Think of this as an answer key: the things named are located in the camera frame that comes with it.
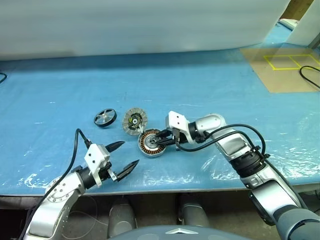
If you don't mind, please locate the white upright panel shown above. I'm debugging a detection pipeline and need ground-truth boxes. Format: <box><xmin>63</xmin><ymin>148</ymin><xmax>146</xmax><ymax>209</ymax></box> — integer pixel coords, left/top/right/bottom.
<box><xmin>286</xmin><ymin>0</ymin><xmax>320</xmax><ymax>48</ymax></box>

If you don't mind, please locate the blue plastic table cover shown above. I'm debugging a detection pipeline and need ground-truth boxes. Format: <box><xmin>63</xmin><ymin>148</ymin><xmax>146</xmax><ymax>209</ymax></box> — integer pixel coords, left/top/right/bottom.
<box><xmin>0</xmin><ymin>46</ymin><xmax>320</xmax><ymax>195</ymax></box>

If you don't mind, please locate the motor housing with copper windings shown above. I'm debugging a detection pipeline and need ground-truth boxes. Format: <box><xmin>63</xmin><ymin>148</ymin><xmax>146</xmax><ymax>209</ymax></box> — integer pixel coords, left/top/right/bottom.
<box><xmin>136</xmin><ymin>128</ymin><xmax>169</xmax><ymax>158</ymax></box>

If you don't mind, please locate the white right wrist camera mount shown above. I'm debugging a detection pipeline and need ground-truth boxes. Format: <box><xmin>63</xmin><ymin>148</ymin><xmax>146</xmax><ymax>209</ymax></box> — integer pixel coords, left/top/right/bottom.
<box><xmin>164</xmin><ymin>110</ymin><xmax>191</xmax><ymax>133</ymax></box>

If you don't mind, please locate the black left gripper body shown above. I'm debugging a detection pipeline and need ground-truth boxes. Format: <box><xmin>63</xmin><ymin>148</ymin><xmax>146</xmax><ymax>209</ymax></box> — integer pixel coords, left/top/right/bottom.
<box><xmin>98</xmin><ymin>161</ymin><xmax>120</xmax><ymax>183</ymax></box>

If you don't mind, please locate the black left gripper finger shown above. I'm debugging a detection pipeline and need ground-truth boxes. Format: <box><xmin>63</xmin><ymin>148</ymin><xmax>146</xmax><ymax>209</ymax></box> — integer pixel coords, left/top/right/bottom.
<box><xmin>116</xmin><ymin>159</ymin><xmax>140</xmax><ymax>182</ymax></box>
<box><xmin>105</xmin><ymin>140</ymin><xmax>125</xmax><ymax>153</ymax></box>

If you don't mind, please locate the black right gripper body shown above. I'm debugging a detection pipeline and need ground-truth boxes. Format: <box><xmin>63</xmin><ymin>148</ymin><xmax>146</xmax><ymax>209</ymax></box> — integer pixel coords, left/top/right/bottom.
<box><xmin>172</xmin><ymin>126</ymin><xmax>192</xmax><ymax>146</ymax></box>

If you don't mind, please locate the round silver motor lid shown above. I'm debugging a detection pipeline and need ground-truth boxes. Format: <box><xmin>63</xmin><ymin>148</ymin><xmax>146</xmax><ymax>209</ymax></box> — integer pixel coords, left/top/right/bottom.
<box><xmin>121</xmin><ymin>106</ymin><xmax>149</xmax><ymax>137</ymax></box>

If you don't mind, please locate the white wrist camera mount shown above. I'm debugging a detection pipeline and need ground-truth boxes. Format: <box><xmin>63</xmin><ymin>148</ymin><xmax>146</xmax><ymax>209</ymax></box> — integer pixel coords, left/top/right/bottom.
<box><xmin>84</xmin><ymin>143</ymin><xmax>111</xmax><ymax>187</ymax></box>
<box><xmin>164</xmin><ymin>110</ymin><xmax>191</xmax><ymax>133</ymax></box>

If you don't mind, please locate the white foam backdrop sheet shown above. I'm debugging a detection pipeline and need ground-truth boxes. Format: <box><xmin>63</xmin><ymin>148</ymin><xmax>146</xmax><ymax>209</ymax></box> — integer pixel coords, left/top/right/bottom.
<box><xmin>0</xmin><ymin>0</ymin><xmax>292</xmax><ymax>61</ymax></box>

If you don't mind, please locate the white flat foam block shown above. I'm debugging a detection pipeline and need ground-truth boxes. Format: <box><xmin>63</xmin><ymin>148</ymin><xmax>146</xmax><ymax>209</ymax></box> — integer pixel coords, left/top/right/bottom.
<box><xmin>277</xmin><ymin>17</ymin><xmax>300</xmax><ymax>31</ymax></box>

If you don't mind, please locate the black-rimmed silver spoked rotor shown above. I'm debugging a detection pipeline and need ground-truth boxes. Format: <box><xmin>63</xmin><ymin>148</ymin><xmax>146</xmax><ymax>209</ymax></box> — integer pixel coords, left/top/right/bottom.
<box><xmin>94</xmin><ymin>107</ymin><xmax>118</xmax><ymax>129</ymax></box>

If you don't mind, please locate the brown cardboard sheet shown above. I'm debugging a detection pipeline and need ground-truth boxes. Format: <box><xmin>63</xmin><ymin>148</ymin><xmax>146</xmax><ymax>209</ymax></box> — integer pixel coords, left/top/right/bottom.
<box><xmin>239</xmin><ymin>47</ymin><xmax>320</xmax><ymax>94</ymax></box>

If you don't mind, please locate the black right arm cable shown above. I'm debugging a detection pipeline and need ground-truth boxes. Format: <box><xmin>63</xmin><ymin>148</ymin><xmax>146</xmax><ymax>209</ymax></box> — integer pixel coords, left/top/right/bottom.
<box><xmin>174</xmin><ymin>124</ymin><xmax>266</xmax><ymax>157</ymax></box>

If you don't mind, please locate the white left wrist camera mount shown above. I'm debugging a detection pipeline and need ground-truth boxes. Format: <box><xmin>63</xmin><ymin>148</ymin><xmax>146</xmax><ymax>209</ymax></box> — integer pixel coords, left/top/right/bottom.
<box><xmin>84</xmin><ymin>143</ymin><xmax>111</xmax><ymax>187</ymax></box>

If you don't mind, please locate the grey robot torso cover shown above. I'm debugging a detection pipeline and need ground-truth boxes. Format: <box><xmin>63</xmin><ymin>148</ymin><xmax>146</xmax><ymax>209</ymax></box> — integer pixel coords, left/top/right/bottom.
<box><xmin>108</xmin><ymin>222</ymin><xmax>221</xmax><ymax>240</ymax></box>

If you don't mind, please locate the dark grey rounded shape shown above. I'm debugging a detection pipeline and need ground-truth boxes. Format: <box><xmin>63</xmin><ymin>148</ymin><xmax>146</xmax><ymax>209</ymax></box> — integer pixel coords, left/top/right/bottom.
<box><xmin>177</xmin><ymin>197</ymin><xmax>210</xmax><ymax>227</ymax></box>
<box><xmin>107</xmin><ymin>197</ymin><xmax>138</xmax><ymax>238</ymax></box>

